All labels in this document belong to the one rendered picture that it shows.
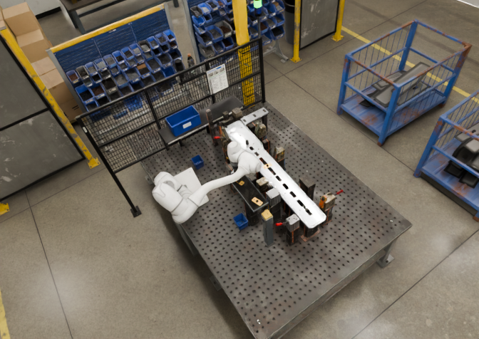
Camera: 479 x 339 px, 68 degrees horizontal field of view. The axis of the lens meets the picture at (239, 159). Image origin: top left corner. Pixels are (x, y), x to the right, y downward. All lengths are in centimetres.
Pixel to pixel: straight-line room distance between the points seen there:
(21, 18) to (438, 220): 650
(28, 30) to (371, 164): 565
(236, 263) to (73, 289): 191
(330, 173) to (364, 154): 121
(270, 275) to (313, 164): 122
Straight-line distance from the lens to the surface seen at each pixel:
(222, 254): 311
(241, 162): 251
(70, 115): 571
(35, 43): 666
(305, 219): 289
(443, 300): 397
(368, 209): 337
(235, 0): 348
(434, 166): 458
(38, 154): 487
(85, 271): 430
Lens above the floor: 350
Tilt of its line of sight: 50 degrees down
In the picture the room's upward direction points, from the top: 9 degrees counter-clockwise
